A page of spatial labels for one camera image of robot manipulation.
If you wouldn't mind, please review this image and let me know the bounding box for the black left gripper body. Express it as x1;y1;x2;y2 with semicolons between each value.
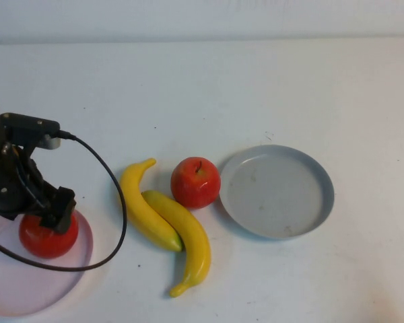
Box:
0;139;60;221

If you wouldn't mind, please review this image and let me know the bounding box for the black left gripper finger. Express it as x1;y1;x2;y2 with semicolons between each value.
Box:
39;198;60;228
55;186;77;234

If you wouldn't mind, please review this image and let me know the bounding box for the red apple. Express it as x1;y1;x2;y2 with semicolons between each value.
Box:
18;211;79;260
170;156;222;210

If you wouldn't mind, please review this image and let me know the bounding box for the yellow banana with green tip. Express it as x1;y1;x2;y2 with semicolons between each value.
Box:
119;157;184;253

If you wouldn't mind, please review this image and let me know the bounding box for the pink round plate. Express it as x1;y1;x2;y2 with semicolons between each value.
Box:
0;205;95;318

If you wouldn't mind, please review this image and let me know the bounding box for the grey-blue round plate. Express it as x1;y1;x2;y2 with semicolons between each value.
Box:
219;144;335;241

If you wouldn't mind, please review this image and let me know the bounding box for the black left camera cable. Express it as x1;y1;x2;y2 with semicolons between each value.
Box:
0;129;128;273

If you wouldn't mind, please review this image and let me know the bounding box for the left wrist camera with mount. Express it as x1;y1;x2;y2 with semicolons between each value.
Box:
0;112;62;151

